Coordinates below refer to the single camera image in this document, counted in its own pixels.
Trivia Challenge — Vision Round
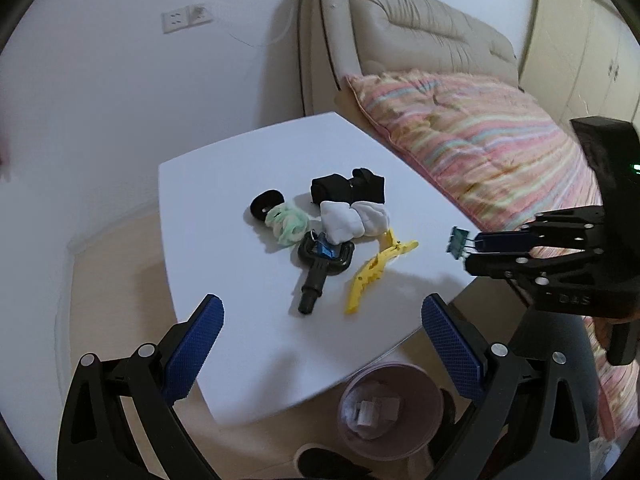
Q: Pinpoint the teal binder clip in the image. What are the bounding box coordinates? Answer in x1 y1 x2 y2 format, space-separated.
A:
446 226 475 260

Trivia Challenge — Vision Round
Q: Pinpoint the yellow plastic hair clip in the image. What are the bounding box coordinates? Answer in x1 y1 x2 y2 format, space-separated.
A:
345 229 419 315

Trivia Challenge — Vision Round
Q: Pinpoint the black rolled sock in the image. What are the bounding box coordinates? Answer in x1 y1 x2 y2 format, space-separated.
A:
310 168 385 205

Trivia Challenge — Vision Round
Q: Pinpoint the white rolled sock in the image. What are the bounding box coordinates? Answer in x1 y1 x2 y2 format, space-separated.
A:
320 200 390 245

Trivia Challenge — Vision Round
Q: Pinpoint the pink trash bin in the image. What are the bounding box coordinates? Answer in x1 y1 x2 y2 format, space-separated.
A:
337 362 444 462

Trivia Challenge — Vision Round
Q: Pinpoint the beige leather headboard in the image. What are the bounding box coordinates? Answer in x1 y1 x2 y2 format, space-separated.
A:
297 0 518 116

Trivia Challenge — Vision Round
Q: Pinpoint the black plastic hook handle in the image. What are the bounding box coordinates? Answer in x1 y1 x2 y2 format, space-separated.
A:
297 231 355 315

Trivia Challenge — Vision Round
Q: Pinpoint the striped colourful quilt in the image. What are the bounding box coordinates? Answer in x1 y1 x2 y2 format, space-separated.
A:
346 70 639 440

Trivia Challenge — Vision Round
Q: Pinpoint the blue binder clip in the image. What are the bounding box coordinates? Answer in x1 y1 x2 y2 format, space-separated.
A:
310 230 340 260

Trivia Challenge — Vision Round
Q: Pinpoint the cream wardrobe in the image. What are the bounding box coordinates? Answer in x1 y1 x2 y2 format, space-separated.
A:
520 0 639 132

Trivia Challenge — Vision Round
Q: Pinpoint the white bedside table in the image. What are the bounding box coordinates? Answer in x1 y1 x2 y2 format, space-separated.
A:
157 110 478 428

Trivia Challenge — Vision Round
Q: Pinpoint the white wall socket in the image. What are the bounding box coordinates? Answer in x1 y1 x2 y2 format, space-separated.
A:
162 3 214 35

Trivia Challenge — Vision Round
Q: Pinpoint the black scrunchie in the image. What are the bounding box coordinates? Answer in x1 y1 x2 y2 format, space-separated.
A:
250 188 285 223

